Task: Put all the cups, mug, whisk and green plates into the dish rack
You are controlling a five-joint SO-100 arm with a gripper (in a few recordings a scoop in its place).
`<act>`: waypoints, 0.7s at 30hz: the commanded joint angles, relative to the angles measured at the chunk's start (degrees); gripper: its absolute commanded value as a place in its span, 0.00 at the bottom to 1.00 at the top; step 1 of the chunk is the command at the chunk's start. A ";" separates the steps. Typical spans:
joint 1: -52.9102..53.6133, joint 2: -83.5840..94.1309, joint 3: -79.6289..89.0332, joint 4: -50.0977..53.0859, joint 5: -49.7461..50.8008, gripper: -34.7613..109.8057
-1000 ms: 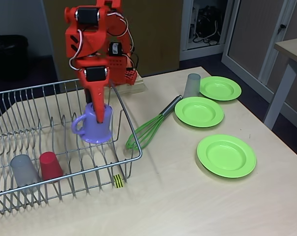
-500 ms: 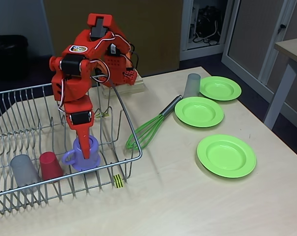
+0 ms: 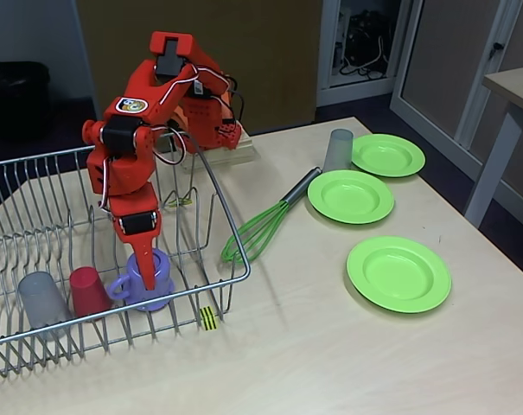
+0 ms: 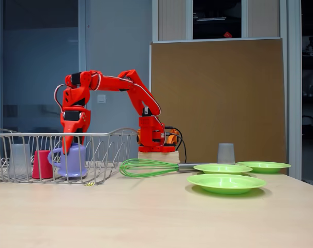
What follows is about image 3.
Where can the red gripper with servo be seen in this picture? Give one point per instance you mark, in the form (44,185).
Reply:
(137,223)

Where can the purple plastic mug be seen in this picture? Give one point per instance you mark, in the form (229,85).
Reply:
(163,272)

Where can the red plastic cup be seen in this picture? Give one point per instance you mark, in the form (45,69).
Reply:
(86,294)

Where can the translucent grey plastic cup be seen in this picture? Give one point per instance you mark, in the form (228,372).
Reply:
(338,151)
(38,298)

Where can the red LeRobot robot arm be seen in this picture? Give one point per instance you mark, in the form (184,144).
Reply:
(135,86)

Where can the yellow black striped tape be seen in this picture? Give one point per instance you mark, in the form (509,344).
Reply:
(209,319)

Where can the wooden base block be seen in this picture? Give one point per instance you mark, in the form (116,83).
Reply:
(239,151)

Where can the orange table clamp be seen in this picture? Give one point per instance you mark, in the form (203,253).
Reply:
(180,114)
(226,101)

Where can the green plastic plate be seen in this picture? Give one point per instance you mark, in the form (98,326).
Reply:
(390,155)
(399,274)
(352,196)

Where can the brown pin board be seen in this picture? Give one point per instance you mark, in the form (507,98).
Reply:
(114,26)

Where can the white tambour door cabinet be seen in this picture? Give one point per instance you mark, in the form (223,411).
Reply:
(451,65)

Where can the beige side table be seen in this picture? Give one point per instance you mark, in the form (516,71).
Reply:
(516,80)

